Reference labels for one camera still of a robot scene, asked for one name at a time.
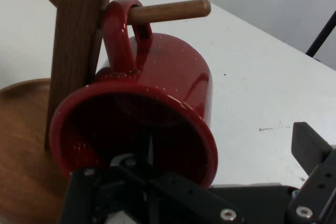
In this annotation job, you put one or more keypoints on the brown wooden mug tree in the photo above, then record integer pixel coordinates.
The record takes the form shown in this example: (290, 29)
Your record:
(76, 30)

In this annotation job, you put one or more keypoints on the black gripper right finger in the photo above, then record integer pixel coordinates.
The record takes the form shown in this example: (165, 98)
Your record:
(315, 166)

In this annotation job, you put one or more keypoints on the red enamel mug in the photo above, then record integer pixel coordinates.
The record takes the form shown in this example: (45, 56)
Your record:
(168, 77)

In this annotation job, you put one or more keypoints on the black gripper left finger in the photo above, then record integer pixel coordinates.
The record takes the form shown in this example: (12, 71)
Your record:
(162, 197)

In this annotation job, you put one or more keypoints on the black tripod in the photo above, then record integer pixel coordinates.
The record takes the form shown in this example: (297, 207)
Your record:
(321, 35)

